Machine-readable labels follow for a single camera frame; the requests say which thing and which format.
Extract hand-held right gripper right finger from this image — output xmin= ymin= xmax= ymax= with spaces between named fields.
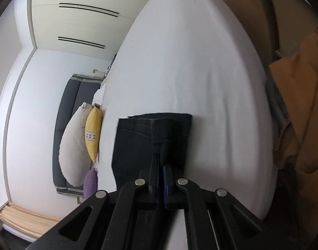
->
xmin=162 ymin=164 xmax=292 ymax=250

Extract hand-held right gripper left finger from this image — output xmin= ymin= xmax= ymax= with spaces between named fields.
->
xmin=25 ymin=153 xmax=159 ymax=250

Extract dark denim pants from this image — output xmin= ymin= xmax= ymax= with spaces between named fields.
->
xmin=111 ymin=113 xmax=193 ymax=191

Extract purple cushion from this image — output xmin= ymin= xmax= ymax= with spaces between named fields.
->
xmin=83 ymin=168 xmax=98 ymax=200

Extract yellow cushion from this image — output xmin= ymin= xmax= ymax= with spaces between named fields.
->
xmin=85 ymin=106 xmax=103 ymax=163

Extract white pillow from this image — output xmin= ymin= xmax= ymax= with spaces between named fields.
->
xmin=58 ymin=102 xmax=94 ymax=187

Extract white bed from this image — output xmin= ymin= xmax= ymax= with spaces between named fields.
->
xmin=92 ymin=0 xmax=278 ymax=250

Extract grey padded headboard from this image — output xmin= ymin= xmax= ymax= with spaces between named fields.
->
xmin=53 ymin=74 xmax=101 ymax=195

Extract grey cloth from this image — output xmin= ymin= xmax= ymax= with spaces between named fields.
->
xmin=265 ymin=74 xmax=290 ymax=131

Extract cream curtain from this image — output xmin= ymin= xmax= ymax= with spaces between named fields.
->
xmin=0 ymin=202 xmax=61 ymax=240

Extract orange cloth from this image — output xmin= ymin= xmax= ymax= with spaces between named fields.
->
xmin=269 ymin=27 xmax=318 ymax=209

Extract cream wardrobe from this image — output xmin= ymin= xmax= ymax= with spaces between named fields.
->
xmin=31 ymin=0 xmax=156 ymax=56

